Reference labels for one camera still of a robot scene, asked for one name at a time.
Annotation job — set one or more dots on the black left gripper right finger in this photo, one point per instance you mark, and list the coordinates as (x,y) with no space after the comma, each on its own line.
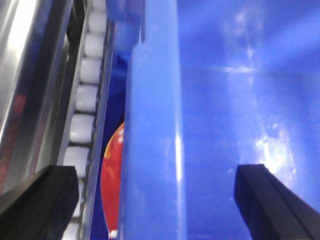
(269,209)

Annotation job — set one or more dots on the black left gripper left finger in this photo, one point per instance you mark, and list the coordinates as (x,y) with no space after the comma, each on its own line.
(41,207)

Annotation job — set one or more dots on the blue plastic bin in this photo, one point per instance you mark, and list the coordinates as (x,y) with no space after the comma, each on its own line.
(211,85)

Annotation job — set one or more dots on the white roller conveyor track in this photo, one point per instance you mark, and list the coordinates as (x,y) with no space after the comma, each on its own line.
(83,128)

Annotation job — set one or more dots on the red snack bag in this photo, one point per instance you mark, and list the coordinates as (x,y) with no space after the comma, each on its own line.
(110,181)

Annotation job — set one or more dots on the stainless steel conveyor side rail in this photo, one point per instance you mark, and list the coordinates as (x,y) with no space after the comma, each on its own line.
(32,37)

